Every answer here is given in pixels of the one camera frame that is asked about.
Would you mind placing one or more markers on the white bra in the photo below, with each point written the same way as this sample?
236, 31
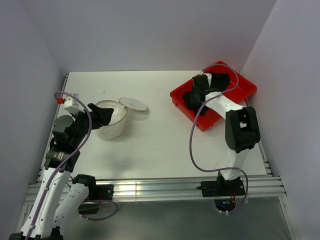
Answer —
119, 112

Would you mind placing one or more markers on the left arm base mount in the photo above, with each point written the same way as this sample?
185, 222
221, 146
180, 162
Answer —
101, 192

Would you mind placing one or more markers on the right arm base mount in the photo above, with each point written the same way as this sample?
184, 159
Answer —
227, 189

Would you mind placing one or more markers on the black garment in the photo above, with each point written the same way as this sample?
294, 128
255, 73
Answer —
219, 83

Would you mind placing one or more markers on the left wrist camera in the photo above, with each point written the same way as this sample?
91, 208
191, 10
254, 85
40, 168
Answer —
69, 104

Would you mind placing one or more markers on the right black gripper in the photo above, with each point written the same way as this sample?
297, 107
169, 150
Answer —
192, 97

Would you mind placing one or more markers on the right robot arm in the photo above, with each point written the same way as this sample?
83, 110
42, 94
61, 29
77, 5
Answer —
241, 125

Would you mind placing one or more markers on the red plastic tray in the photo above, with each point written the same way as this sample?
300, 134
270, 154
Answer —
239, 89

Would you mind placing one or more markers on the aluminium rail frame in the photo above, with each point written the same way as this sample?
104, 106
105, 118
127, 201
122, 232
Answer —
152, 162

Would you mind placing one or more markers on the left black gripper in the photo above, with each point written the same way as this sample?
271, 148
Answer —
101, 116

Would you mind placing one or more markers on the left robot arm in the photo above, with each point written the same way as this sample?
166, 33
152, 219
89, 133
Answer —
49, 214

